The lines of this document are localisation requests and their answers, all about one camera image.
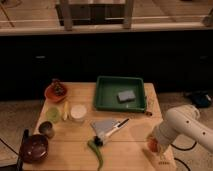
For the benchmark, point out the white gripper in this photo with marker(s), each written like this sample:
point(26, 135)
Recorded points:
point(164, 137)

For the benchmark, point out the red apple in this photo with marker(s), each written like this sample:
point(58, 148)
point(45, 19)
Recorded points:
point(152, 144)

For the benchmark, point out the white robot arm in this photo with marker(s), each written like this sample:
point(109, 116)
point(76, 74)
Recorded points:
point(180, 120)

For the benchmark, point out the white paper cup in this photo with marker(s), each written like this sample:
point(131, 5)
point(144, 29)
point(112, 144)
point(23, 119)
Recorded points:
point(78, 113)

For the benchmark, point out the green plastic cup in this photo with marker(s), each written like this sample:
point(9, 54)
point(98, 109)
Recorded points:
point(53, 115)

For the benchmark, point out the small metal cup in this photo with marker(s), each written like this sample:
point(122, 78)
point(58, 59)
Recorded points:
point(46, 128)

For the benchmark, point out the dark blue floor object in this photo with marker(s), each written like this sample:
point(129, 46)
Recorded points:
point(200, 99)

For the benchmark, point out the blue sponge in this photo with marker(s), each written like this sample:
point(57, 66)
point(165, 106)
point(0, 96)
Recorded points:
point(125, 96)

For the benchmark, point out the grey cloth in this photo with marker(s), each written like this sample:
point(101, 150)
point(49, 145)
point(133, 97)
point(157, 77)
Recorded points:
point(103, 125)

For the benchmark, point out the green chili pepper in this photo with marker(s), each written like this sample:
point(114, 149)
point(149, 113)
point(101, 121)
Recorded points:
point(97, 152)

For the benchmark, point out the green plastic tray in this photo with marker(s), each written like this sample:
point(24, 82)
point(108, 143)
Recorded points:
point(107, 88)

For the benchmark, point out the yellow banana piece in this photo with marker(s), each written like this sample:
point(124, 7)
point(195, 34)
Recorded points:
point(65, 111)

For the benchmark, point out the dark grape bunch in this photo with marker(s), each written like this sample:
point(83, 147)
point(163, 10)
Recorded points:
point(57, 87)

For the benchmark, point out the orange bowl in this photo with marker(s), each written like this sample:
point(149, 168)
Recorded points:
point(52, 96)

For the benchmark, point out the dark red bowl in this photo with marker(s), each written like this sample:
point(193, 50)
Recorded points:
point(34, 149)

